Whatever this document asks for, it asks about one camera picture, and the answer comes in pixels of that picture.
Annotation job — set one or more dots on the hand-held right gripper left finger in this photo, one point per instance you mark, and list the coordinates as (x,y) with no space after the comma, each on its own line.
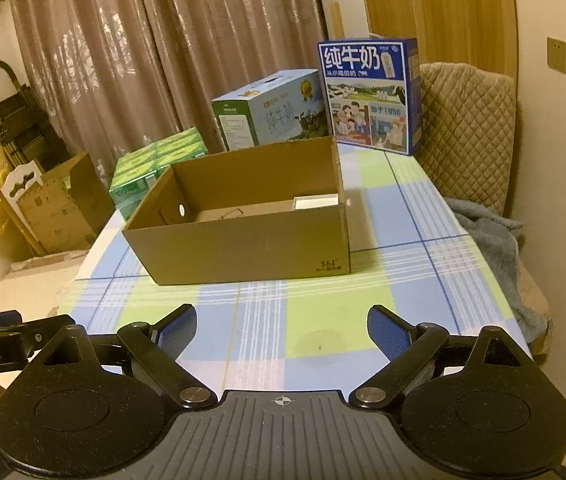
(175,330)

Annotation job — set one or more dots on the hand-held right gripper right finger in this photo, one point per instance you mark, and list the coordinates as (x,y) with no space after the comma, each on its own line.
(388,332)

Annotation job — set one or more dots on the brown cardboard box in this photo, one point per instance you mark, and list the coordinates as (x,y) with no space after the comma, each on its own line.
(243,245)

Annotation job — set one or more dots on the white plastic tray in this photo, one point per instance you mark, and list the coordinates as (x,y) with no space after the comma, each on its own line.
(315,202)

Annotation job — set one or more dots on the flat cardboard sheet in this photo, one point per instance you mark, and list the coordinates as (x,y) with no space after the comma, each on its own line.
(48,260)

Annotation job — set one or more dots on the grey cloth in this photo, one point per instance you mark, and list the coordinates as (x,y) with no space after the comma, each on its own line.
(498,250)

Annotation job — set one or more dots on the white carved wooden piece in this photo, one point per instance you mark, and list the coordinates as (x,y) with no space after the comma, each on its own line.
(20,182)

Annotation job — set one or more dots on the open plain cardboard box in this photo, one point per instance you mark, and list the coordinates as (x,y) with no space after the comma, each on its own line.
(88,195)

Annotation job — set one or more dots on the green drink carton pack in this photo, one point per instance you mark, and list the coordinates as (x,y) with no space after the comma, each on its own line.
(148,170)

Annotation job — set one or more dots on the black folding rack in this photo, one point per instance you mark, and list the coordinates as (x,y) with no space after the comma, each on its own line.
(13,115)

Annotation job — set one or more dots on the quilted beige chair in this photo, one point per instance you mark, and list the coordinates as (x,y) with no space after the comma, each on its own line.
(468,135)

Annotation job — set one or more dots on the pale green milk box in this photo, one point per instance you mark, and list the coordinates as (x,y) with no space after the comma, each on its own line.
(273,115)

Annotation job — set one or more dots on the blue milk carton box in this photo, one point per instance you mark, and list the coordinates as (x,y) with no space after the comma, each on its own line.
(368,95)

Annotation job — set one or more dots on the brown curtain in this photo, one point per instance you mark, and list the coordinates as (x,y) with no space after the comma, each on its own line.
(233,25)
(88,60)

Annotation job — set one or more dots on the thin wooden strip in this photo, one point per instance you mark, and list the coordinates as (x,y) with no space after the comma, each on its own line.
(336,22)

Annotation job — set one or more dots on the wooden door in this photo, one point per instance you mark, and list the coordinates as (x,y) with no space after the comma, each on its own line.
(438,0)

